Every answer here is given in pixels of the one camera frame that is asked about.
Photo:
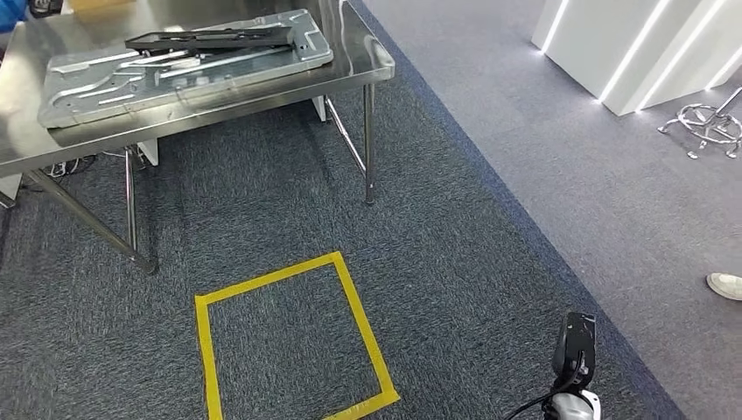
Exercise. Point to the black plastic plate frame part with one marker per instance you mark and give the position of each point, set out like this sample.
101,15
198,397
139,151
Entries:
203,39

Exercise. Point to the stainless steel workbench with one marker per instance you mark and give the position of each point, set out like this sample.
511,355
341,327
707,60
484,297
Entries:
353,58

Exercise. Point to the aluminium fixture plate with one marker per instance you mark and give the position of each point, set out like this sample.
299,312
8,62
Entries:
232,75

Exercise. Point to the white lit display plinth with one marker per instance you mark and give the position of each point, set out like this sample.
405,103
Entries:
579,46

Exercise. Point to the chrome stool base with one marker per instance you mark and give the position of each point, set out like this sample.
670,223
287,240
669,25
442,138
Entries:
708,123

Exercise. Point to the person's foot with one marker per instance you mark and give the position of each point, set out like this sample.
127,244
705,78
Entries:
727,287

